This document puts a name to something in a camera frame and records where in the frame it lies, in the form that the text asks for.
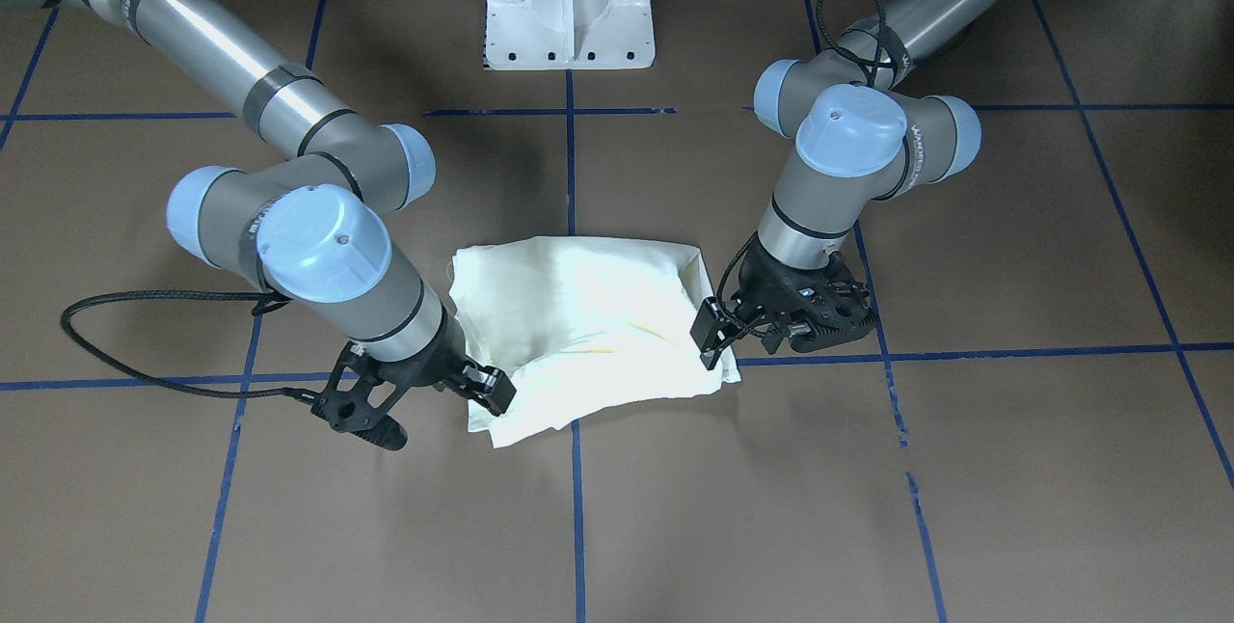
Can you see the cream long sleeve cat shirt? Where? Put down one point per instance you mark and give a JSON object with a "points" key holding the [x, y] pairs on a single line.
{"points": [[581, 324]]}

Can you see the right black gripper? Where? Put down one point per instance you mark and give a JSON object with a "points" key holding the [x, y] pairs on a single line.
{"points": [[439, 359]]}

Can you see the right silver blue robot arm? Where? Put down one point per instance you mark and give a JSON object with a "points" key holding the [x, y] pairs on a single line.
{"points": [[310, 229]]}

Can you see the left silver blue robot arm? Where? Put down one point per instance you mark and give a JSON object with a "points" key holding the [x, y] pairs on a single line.
{"points": [[855, 139]]}

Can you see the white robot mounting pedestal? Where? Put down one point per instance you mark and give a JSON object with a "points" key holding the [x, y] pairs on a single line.
{"points": [[531, 35]]}

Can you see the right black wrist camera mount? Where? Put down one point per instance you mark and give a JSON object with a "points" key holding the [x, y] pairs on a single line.
{"points": [[360, 393]]}

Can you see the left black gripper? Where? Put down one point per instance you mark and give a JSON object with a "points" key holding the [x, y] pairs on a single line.
{"points": [[768, 278]]}

